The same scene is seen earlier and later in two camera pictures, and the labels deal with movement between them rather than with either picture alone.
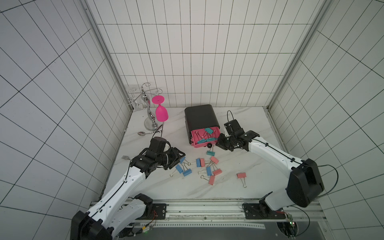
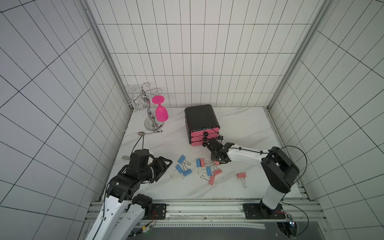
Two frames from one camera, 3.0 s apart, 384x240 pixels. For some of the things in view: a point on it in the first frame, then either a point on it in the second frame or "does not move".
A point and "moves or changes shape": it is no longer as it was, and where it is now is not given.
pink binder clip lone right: (241, 175) does not move
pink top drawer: (200, 134) moves or changes shape
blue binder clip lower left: (188, 171) does not move
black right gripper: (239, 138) → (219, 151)
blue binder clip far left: (179, 168) does not move
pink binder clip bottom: (211, 179) does not move
